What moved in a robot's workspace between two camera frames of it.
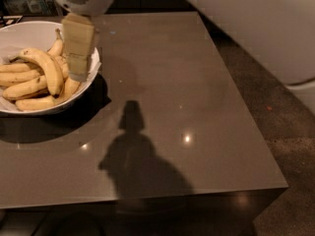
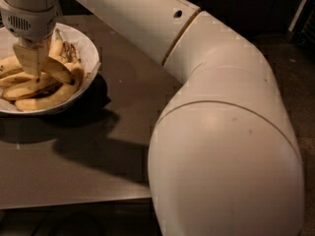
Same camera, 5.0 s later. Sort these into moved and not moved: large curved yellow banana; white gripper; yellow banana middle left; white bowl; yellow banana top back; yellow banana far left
Moved: large curved yellow banana; white gripper
Not moved: yellow banana far left; yellow banana middle left; yellow banana top back; white bowl
